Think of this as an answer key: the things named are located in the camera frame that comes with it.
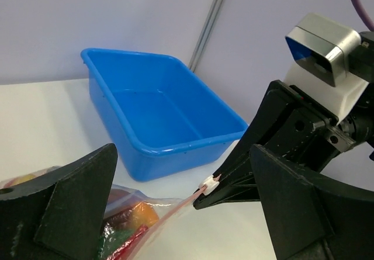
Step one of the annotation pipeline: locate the red toy chili pepper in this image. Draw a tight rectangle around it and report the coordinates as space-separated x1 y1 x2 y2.
106 225 149 260

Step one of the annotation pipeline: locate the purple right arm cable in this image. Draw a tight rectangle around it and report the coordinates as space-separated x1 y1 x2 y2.
347 0 374 32

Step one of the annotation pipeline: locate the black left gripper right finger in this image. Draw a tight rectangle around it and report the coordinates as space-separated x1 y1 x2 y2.
250 145 373 259

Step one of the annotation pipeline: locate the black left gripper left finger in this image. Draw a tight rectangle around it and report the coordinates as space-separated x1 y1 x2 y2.
1 143 118 259

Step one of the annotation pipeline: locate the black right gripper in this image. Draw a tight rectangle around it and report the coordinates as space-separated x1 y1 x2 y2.
212 80 357 182

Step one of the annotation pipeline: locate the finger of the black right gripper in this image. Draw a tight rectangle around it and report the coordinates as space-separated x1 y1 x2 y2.
193 172 260 210

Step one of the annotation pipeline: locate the aluminium frame post right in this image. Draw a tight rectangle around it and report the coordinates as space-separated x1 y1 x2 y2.
188 0 224 72

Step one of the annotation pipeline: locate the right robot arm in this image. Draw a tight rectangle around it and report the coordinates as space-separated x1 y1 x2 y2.
193 32 373 209

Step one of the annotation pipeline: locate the orange toy fruit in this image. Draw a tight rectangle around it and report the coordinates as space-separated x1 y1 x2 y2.
128 202 159 230

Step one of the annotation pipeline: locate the blue plastic bin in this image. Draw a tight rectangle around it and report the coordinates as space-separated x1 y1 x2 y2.
81 48 247 182

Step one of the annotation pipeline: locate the clear zip top bag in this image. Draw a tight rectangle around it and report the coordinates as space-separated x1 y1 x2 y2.
0 166 220 260

